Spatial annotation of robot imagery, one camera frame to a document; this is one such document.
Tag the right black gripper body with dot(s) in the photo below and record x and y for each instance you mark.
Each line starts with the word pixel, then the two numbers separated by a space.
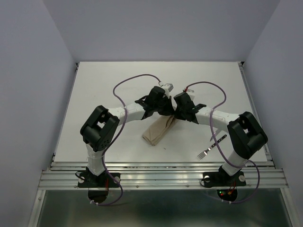
pixel 179 113

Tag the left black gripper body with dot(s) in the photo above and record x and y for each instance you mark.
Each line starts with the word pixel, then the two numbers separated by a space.
pixel 163 108

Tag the beige cloth napkin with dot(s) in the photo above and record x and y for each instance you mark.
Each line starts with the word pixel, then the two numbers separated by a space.
pixel 156 131

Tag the steel fork black handle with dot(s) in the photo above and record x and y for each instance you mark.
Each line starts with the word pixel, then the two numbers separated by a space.
pixel 205 152

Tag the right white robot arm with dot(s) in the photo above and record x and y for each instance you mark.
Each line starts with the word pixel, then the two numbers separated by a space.
pixel 247 136

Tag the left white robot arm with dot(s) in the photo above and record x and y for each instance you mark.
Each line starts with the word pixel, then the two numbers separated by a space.
pixel 99 129

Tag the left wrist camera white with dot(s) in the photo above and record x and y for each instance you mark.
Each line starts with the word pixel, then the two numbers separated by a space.
pixel 166 86

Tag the steel knife black handle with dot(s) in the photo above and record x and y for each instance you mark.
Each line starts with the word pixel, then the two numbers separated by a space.
pixel 213 137

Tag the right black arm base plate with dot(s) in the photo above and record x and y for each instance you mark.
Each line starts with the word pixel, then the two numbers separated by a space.
pixel 220 179

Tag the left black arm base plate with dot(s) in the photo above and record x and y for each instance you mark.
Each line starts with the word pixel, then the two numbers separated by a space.
pixel 86 179

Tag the aluminium front rail frame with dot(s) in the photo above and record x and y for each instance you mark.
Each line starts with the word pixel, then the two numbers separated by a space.
pixel 156 176

